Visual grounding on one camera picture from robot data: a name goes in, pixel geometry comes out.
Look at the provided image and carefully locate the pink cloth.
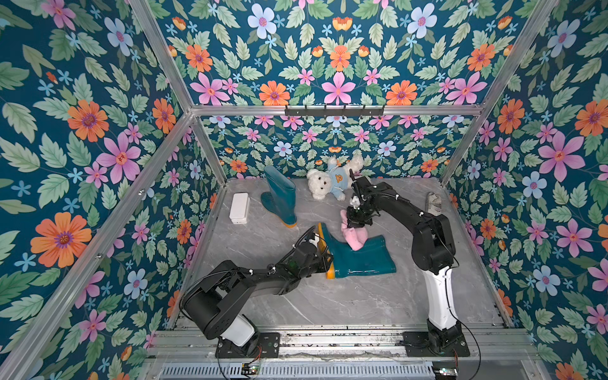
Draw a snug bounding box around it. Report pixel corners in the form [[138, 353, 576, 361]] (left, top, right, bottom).
[[340, 210, 368, 251]]

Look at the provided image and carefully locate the green rubber boot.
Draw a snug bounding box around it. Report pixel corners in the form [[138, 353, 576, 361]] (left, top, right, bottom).
[[318, 223, 397, 280], [261, 166, 297, 228]]

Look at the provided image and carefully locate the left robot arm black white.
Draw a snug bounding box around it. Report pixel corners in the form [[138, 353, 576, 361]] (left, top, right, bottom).
[[179, 240, 333, 353]]

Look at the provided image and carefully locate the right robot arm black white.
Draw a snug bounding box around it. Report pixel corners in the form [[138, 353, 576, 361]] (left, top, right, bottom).
[[346, 173, 462, 352]]

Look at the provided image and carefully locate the white teddy bear blue shirt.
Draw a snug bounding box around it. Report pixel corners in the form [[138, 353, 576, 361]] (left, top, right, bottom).
[[307, 153, 364, 201]]

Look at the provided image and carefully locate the grey white crumpled rag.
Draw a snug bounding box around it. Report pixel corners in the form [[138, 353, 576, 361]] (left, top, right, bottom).
[[425, 192, 442, 216]]

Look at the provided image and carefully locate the white rectangular box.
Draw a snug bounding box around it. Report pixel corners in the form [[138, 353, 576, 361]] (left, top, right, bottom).
[[229, 193, 250, 224]]

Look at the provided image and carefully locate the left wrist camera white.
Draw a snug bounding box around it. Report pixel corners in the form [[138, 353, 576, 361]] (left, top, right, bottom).
[[307, 233, 321, 249]]

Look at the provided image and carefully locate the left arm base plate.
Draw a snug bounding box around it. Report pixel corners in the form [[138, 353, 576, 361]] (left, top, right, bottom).
[[215, 332, 281, 359]]

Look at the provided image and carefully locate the black hook rail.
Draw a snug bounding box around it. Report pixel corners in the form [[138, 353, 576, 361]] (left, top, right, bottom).
[[283, 105, 385, 118]]

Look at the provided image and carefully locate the white ventilated cable duct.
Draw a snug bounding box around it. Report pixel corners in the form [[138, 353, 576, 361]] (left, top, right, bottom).
[[159, 362, 435, 379]]

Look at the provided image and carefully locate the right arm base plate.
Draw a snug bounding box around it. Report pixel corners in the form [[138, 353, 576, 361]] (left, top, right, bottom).
[[402, 332, 471, 357]]

